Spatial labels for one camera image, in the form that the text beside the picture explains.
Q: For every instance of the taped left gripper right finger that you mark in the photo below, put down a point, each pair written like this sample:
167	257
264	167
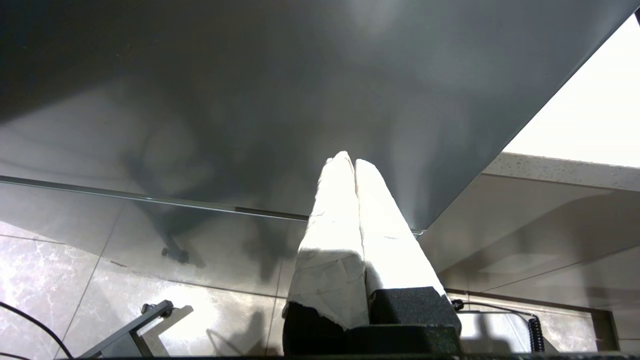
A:
390	250

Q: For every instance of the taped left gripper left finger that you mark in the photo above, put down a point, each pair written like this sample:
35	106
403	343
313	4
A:
332	250

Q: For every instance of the grey metal robot base leg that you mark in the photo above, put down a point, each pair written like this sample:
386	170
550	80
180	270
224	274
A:
130	337

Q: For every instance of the tall grey cabinet panel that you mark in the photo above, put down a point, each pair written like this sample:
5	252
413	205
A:
200	75

